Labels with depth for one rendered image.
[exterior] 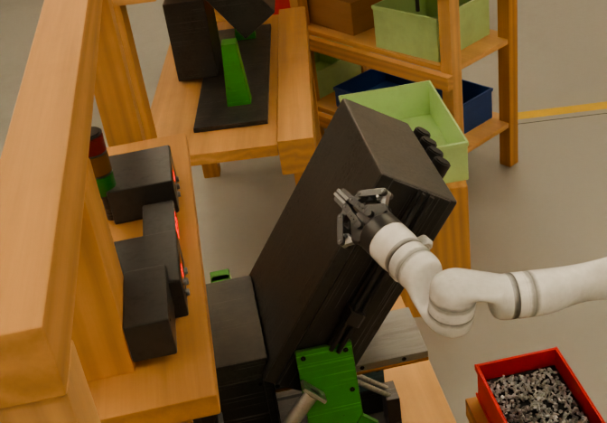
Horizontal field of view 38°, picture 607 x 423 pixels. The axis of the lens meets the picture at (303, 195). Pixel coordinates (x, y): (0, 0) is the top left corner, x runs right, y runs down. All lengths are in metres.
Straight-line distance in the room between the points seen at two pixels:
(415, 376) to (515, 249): 2.04
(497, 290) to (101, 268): 0.57
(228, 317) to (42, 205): 0.95
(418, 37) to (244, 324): 2.65
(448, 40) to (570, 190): 1.04
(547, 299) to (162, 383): 0.59
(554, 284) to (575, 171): 3.48
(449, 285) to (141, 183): 0.71
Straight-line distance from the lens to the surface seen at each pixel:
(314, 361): 1.81
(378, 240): 1.43
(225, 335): 1.93
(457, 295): 1.31
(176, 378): 1.40
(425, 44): 4.36
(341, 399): 1.86
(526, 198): 4.61
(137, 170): 1.82
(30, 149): 1.23
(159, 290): 1.43
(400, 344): 2.01
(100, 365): 1.42
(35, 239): 1.02
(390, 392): 2.08
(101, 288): 1.34
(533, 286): 1.37
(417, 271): 1.38
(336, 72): 5.24
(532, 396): 2.25
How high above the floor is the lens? 2.45
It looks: 31 degrees down
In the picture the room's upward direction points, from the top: 9 degrees counter-clockwise
